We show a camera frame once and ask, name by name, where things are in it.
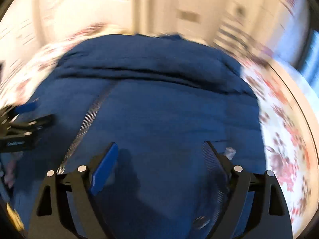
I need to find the navy blue puffer jacket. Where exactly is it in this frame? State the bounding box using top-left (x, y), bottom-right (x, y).
top-left (11, 35), bottom-right (266, 238)

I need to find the brass wall switch plate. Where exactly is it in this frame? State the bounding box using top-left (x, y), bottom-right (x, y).
top-left (178, 10), bottom-right (201, 23)

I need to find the dark framed window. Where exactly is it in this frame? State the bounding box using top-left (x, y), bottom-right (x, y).
top-left (299, 30), bottom-right (319, 96)

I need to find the person's left hand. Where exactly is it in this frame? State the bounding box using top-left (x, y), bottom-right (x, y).
top-left (4, 152), bottom-right (23, 188)

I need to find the floral bed quilt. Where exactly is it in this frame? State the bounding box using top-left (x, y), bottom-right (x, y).
top-left (1, 23), bottom-right (318, 236)

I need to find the white wooden headboard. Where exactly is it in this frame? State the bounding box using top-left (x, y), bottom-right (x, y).
top-left (32, 0), bottom-right (151, 44)

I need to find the patterned cream curtain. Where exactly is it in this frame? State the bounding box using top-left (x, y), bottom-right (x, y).
top-left (213, 0), bottom-right (310, 64)

